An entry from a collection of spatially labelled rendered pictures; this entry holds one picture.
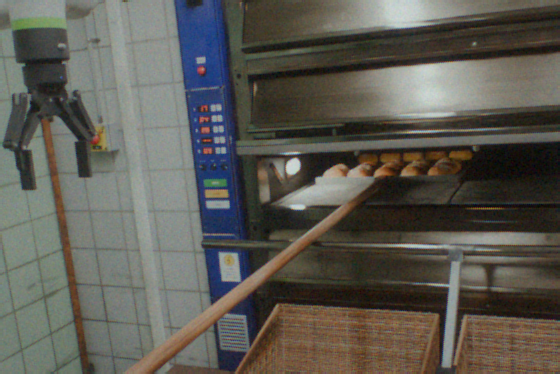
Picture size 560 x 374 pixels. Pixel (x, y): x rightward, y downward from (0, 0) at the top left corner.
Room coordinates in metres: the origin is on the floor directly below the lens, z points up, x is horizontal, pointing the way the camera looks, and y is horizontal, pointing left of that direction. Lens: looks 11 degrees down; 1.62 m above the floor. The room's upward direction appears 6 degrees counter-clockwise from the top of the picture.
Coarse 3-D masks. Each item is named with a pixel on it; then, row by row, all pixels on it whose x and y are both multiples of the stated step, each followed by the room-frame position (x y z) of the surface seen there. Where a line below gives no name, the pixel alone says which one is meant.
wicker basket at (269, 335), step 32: (288, 320) 2.03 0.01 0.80; (320, 320) 1.99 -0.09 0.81; (352, 320) 1.94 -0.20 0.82; (384, 320) 1.90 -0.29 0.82; (416, 320) 1.86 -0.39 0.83; (256, 352) 1.88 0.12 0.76; (320, 352) 1.96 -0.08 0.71; (352, 352) 1.92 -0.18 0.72; (384, 352) 1.88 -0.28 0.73; (416, 352) 1.83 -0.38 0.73
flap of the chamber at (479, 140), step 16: (304, 144) 1.88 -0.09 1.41; (320, 144) 1.86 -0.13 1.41; (336, 144) 1.84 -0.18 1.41; (352, 144) 1.81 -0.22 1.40; (368, 144) 1.79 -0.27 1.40; (384, 144) 1.78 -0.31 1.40; (400, 144) 1.76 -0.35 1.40; (416, 144) 1.74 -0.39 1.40; (432, 144) 1.72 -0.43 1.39; (448, 144) 1.70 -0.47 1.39; (464, 144) 1.68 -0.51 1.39; (480, 144) 1.66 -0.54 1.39; (496, 144) 1.69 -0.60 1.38; (512, 144) 1.78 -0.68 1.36
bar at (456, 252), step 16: (208, 240) 1.78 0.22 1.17; (224, 240) 1.75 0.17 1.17; (240, 240) 1.73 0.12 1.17; (256, 240) 1.71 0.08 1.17; (272, 240) 1.70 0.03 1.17; (288, 240) 1.68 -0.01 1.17; (448, 256) 1.48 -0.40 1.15; (464, 256) 1.47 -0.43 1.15; (512, 256) 1.43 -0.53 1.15; (528, 256) 1.41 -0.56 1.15; (544, 256) 1.39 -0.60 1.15; (448, 304) 1.40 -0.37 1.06; (448, 320) 1.37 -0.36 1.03; (448, 336) 1.34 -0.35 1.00; (448, 352) 1.32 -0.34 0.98; (448, 368) 1.29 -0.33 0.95
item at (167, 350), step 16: (368, 192) 2.10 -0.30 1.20; (352, 208) 1.93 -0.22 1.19; (320, 224) 1.69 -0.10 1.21; (304, 240) 1.56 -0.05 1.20; (288, 256) 1.45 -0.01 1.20; (256, 272) 1.33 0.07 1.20; (272, 272) 1.36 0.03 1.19; (240, 288) 1.23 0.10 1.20; (256, 288) 1.29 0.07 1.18; (224, 304) 1.16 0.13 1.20; (192, 320) 1.09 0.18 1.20; (208, 320) 1.10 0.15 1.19; (176, 336) 1.02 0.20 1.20; (192, 336) 1.04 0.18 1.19; (160, 352) 0.96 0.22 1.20; (176, 352) 0.99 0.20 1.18; (144, 368) 0.92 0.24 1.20
